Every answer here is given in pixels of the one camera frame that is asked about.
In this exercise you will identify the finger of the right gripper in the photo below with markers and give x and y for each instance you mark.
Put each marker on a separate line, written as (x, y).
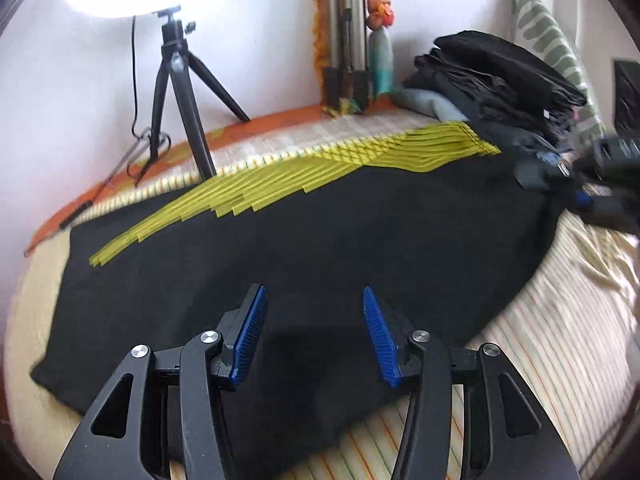
(535, 174)
(582, 203)

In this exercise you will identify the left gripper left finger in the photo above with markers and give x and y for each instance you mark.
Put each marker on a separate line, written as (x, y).
(125, 432)

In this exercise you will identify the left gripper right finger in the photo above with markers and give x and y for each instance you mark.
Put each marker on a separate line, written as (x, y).
(506, 432)

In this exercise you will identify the black yellow sport pants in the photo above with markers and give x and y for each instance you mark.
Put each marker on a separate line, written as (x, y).
(451, 248)

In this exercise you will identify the dark folded clothes in stack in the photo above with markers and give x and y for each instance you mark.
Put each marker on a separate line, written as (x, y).
(483, 97)

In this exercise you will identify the yellow striped bed cover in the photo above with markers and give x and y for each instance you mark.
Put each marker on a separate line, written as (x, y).
(568, 332)

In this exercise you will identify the black folded garment on stack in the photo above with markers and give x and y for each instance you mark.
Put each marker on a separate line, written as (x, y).
(536, 81)

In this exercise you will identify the green white patterned pillow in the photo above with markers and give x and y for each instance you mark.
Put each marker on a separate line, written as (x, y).
(536, 30)

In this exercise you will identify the silver folded tripod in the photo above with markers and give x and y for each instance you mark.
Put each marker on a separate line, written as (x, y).
(346, 76)

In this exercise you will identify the black mini tripod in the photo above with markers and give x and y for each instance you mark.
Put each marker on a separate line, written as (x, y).
(177, 64)

